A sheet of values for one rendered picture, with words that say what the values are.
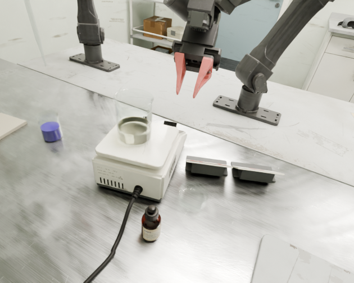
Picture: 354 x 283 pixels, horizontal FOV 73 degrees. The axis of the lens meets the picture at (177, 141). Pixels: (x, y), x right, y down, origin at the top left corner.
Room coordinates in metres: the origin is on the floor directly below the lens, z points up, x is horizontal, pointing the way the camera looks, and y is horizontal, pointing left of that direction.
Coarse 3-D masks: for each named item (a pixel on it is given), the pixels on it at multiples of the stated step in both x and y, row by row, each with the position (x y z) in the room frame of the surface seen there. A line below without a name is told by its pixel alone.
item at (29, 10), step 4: (24, 0) 0.36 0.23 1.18; (28, 0) 0.37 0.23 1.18; (28, 4) 0.37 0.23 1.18; (28, 8) 0.37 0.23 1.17; (28, 12) 0.37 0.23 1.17; (32, 12) 0.37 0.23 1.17; (32, 16) 0.37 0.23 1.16; (32, 20) 0.37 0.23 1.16; (32, 24) 0.37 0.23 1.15; (36, 24) 0.37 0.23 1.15; (32, 28) 0.37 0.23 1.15; (36, 28) 0.37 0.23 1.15; (36, 32) 0.37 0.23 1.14; (36, 36) 0.37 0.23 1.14; (36, 40) 0.37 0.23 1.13; (40, 40) 0.37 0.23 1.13; (40, 44) 0.37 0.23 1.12; (40, 48) 0.37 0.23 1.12; (40, 52) 0.37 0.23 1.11; (44, 60) 0.37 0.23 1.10; (44, 64) 0.37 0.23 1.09
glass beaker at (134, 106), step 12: (120, 96) 0.35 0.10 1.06; (132, 96) 0.37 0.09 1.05; (144, 96) 0.36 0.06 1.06; (120, 108) 0.31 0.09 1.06; (132, 108) 0.31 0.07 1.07; (144, 108) 0.32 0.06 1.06; (120, 120) 0.31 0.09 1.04; (132, 120) 0.31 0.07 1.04; (144, 120) 0.32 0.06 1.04; (120, 132) 0.31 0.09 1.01; (132, 132) 0.31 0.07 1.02; (144, 132) 0.32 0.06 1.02; (132, 144) 0.31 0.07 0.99; (144, 144) 0.32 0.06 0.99
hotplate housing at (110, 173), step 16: (176, 144) 0.36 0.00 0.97; (96, 160) 0.29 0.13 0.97; (112, 160) 0.29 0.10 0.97; (176, 160) 0.36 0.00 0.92; (96, 176) 0.29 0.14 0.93; (112, 176) 0.28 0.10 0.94; (128, 176) 0.28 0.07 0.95; (144, 176) 0.27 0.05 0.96; (160, 176) 0.27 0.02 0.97; (128, 192) 0.28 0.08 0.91; (144, 192) 0.27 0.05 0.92; (160, 192) 0.27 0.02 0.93
